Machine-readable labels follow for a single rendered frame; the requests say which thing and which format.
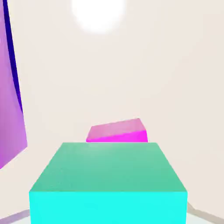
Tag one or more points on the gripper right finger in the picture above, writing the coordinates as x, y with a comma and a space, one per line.
201, 218

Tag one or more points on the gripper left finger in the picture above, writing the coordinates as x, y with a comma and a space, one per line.
15, 220

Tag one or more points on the small cyan cube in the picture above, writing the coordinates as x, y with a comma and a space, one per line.
108, 183

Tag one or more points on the small magenta cube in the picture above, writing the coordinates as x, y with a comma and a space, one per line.
120, 133

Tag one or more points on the large purple box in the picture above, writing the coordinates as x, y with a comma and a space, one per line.
10, 122

